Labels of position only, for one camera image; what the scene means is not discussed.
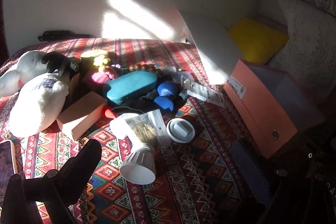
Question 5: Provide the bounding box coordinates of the yellow pillow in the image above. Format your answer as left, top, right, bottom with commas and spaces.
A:
227, 18, 290, 65

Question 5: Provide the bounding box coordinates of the orange storage box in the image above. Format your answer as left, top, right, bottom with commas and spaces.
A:
223, 59, 326, 159

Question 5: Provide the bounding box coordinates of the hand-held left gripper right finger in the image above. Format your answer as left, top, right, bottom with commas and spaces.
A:
232, 139, 336, 224

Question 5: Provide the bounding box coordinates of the white round lid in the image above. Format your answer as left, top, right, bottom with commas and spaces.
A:
166, 118, 196, 144

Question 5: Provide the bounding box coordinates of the smartphone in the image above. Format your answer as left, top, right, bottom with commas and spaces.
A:
0, 139, 18, 207

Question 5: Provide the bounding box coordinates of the black cloth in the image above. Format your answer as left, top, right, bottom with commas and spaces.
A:
112, 97, 161, 116

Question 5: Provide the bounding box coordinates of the yellow plush toy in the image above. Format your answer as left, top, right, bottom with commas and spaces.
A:
80, 49, 110, 73

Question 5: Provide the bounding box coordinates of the brown cardboard box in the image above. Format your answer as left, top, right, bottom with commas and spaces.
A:
56, 91, 109, 141

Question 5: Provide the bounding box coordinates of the red patterned desktop cloth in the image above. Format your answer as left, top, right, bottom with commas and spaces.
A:
0, 37, 267, 224

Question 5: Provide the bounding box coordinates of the white plastic packet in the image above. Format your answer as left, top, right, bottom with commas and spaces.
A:
109, 109, 172, 149

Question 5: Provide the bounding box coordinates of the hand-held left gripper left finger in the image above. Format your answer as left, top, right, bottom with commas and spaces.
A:
2, 139, 102, 224

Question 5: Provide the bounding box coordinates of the wooden bead bracelet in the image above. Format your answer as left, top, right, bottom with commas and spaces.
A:
125, 62, 164, 75

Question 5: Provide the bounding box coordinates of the clear blister pack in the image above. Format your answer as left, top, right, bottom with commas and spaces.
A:
184, 79, 227, 109

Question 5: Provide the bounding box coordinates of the pink fringed brush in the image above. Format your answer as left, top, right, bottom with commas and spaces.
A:
88, 69, 114, 89

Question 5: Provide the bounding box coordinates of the dark red door frame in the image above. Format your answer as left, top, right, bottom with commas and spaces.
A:
0, 0, 8, 63

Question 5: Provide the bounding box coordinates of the white embroidered pillow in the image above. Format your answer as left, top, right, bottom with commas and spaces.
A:
266, 0, 336, 106

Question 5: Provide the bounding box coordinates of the pink purple small toy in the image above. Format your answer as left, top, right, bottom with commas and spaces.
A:
98, 63, 124, 79

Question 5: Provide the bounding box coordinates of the teal glasses case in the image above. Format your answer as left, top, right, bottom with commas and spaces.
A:
102, 72, 158, 106

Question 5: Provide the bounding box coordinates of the white plush sheep toy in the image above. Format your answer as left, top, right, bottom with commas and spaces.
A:
0, 50, 80, 138

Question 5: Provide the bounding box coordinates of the blue dumbbell toy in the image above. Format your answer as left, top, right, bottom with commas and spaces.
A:
153, 81, 182, 112

